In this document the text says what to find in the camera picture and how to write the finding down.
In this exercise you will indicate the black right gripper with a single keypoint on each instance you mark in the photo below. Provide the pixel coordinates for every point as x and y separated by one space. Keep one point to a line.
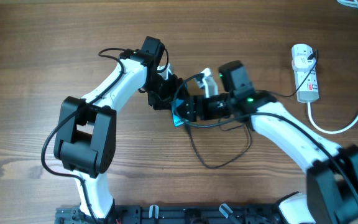
196 101

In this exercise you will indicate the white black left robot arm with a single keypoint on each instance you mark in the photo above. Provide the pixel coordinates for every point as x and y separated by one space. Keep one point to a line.
85 138

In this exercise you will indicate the white power strip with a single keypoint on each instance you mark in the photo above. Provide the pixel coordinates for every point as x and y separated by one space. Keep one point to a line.
306 85

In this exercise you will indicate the Galaxy smartphone with cyan screen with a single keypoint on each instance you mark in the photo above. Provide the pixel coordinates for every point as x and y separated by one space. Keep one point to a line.
176 120

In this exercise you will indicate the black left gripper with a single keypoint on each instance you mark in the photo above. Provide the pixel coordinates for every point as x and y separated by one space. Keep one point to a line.
173 84

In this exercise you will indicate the white USB charger plug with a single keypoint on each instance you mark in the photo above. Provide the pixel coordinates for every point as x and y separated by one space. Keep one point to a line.
301 63

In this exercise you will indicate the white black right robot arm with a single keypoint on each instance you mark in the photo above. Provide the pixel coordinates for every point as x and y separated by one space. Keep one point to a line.
331 170

